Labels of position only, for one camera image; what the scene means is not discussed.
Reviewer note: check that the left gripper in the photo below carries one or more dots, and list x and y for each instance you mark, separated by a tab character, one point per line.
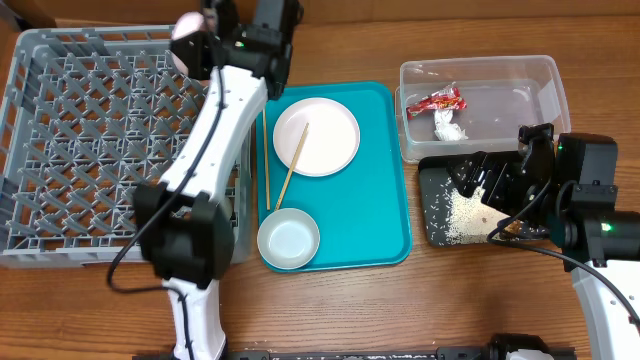
201	66

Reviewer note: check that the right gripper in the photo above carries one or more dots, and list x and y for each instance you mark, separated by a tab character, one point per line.
493	176

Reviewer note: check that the small pink bowl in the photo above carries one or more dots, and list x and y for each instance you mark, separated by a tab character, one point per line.
187	24

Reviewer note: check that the white tissue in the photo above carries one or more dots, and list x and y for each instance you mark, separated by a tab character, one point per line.
445	129

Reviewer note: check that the rice grains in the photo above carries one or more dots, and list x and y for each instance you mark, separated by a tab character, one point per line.
450	218

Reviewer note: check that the dark food scrap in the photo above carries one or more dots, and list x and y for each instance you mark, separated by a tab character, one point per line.
488	224

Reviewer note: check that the red snack wrapper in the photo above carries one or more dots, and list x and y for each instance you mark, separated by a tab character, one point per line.
448	98

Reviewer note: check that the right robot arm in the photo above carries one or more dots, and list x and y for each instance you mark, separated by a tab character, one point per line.
559	198

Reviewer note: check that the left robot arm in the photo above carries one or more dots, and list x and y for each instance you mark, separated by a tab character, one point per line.
184	221

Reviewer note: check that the black plastic tray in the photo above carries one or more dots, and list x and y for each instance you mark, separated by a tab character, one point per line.
529	231

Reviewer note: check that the clear plastic bin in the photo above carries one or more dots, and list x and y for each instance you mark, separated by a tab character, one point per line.
502	94

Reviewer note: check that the wooden chopstick on tray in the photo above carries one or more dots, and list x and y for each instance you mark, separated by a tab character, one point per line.
266	160

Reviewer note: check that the teal serving tray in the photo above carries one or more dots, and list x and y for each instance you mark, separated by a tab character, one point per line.
361	211

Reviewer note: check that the grey plastic dish rack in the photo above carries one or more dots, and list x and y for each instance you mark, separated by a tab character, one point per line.
87	114

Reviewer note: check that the wooden chopstick on plate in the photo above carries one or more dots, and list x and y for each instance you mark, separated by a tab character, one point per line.
292	166

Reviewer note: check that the large white plate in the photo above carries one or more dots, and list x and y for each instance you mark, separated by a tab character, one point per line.
332	140

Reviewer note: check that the grey round bowl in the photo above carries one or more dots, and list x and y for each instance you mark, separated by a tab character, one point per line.
288	239

